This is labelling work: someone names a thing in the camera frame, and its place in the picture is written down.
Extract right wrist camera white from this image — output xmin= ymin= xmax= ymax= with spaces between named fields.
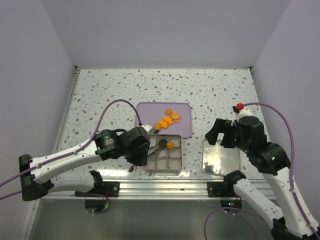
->
xmin=231 ymin=103 xmax=252 ymax=126

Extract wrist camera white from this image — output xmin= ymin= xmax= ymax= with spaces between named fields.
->
xmin=231 ymin=103 xmax=252 ymax=126
xmin=139 ymin=124 xmax=155 ymax=135

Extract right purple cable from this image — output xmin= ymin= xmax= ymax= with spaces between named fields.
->
xmin=202 ymin=102 xmax=320 ymax=240

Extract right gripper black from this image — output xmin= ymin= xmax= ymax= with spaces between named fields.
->
xmin=205 ymin=117 xmax=251 ymax=153

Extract metal tin lid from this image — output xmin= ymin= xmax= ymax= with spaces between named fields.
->
xmin=202 ymin=139 xmax=241 ymax=177

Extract metal cookie tin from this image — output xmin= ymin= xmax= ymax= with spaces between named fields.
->
xmin=143 ymin=134 xmax=182 ymax=175

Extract purple plastic tray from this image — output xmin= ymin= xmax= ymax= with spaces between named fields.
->
xmin=136 ymin=102 xmax=192 ymax=139

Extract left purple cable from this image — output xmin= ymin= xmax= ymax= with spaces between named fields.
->
xmin=0 ymin=99 xmax=143 ymax=201

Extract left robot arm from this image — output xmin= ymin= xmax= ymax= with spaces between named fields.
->
xmin=18 ymin=124 xmax=154 ymax=202

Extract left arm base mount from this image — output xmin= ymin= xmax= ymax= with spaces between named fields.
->
xmin=74 ymin=181 xmax=120 ymax=198

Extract pink round cookie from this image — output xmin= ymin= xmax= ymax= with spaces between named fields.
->
xmin=173 ymin=118 xmax=181 ymax=123

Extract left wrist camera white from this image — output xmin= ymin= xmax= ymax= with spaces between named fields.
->
xmin=139 ymin=124 xmax=155 ymax=135

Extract aluminium rail front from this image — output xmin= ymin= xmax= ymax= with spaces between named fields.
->
xmin=40 ymin=179 xmax=276 ymax=200

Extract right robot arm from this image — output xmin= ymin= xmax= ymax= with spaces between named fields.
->
xmin=205 ymin=116 xmax=320 ymax=240

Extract purple cable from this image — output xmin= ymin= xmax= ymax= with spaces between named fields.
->
xmin=0 ymin=99 xmax=143 ymax=201
xmin=202 ymin=102 xmax=320 ymax=240

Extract orange round sandwich cookie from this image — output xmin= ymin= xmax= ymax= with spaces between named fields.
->
xmin=171 ymin=112 xmax=180 ymax=121

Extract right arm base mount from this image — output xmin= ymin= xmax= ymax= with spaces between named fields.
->
xmin=206 ymin=181 xmax=239 ymax=198

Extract black round cookie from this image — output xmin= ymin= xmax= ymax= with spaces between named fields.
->
xmin=158 ymin=139 xmax=168 ymax=148

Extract metal tongs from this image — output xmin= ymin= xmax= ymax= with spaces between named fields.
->
xmin=128 ymin=144 xmax=167 ymax=173

